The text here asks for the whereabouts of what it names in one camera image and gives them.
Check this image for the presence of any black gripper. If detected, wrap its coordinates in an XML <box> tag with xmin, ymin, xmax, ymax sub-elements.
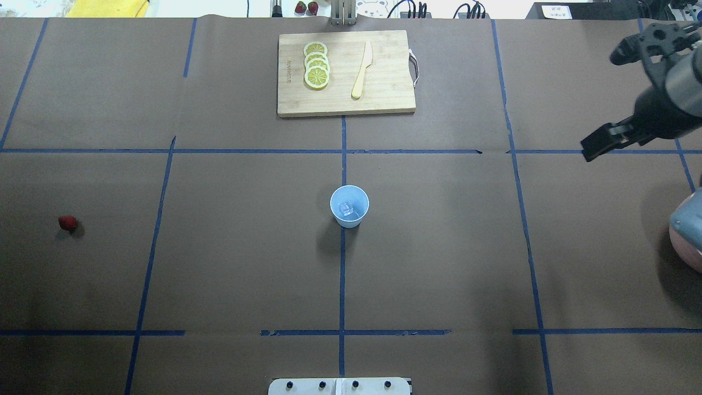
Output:
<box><xmin>581</xmin><ymin>88</ymin><xmax>697</xmax><ymax>163</ymax></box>

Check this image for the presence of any ice cube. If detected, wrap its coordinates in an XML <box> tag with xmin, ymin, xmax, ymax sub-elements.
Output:
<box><xmin>339</xmin><ymin>202</ymin><xmax>354</xmax><ymax>217</ymax></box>

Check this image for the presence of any red strawberry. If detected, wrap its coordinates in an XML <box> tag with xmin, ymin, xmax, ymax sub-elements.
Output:
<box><xmin>58</xmin><ymin>215</ymin><xmax>80</xmax><ymax>232</ymax></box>

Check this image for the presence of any light blue cup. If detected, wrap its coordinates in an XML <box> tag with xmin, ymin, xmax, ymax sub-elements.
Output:
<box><xmin>330</xmin><ymin>185</ymin><xmax>370</xmax><ymax>228</ymax></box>

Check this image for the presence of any black power strip box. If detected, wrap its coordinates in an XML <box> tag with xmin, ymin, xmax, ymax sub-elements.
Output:
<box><xmin>525</xmin><ymin>1</ymin><xmax>646</xmax><ymax>20</ymax></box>

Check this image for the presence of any pink bowl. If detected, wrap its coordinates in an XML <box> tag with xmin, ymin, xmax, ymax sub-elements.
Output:
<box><xmin>669</xmin><ymin>227</ymin><xmax>701</xmax><ymax>273</ymax></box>

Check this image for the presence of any wooden cutting board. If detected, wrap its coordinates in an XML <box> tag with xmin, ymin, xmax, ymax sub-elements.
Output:
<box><xmin>278</xmin><ymin>30</ymin><xmax>416</xmax><ymax>118</ymax></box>

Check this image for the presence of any yellow plastic knife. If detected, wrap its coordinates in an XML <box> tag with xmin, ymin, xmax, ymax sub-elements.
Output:
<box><xmin>351</xmin><ymin>41</ymin><xmax>373</xmax><ymax>100</ymax></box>

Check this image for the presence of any lemon slice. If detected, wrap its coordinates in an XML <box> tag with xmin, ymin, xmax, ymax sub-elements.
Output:
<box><xmin>305</xmin><ymin>52</ymin><xmax>330</xmax><ymax>69</ymax></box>
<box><xmin>303</xmin><ymin>42</ymin><xmax>328</xmax><ymax>56</ymax></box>
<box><xmin>304</xmin><ymin>70</ymin><xmax>330</xmax><ymax>90</ymax></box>
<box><xmin>305</xmin><ymin>58</ymin><xmax>331</xmax><ymax>75</ymax></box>

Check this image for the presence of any spare strawberry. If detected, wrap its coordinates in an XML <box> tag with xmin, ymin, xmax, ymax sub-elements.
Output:
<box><xmin>294</xmin><ymin>1</ymin><xmax>308</xmax><ymax>15</ymax></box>
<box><xmin>307</xmin><ymin>2</ymin><xmax>319</xmax><ymax>16</ymax></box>

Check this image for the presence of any yellow cloth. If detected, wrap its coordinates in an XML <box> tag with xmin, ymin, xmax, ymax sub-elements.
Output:
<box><xmin>67</xmin><ymin>1</ymin><xmax>150</xmax><ymax>18</ymax></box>

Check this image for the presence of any aluminium frame post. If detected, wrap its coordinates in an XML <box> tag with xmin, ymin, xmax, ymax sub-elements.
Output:
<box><xmin>329</xmin><ymin>0</ymin><xmax>358</xmax><ymax>26</ymax></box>

